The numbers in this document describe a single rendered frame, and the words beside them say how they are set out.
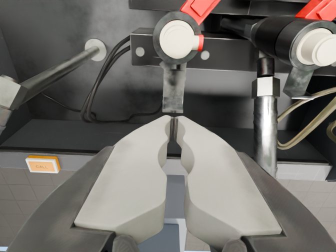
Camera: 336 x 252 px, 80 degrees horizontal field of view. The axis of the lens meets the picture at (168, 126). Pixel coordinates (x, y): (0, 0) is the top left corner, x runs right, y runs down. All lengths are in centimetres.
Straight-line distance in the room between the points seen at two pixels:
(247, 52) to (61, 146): 35
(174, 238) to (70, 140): 48
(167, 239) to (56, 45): 62
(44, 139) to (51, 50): 17
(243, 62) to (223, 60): 3
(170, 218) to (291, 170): 45
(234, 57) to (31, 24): 36
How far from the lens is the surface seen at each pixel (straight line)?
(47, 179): 204
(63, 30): 45
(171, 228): 77
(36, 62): 49
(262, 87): 19
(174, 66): 17
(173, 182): 86
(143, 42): 26
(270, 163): 18
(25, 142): 47
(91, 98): 25
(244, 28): 24
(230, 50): 27
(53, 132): 48
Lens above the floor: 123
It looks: 60 degrees down
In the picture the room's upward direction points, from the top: 179 degrees counter-clockwise
